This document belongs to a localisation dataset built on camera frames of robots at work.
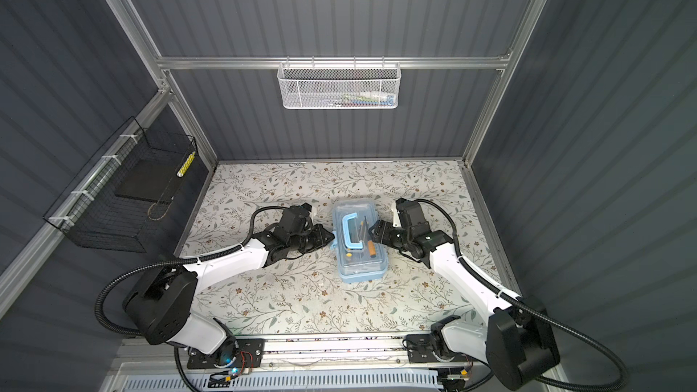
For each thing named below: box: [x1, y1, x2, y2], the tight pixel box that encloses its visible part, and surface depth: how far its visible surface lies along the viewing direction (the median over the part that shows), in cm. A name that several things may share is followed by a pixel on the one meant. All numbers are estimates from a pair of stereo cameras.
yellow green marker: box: [176, 151, 197, 178], surface depth 82 cm
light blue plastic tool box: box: [329, 197, 389, 285], surface depth 85 cm
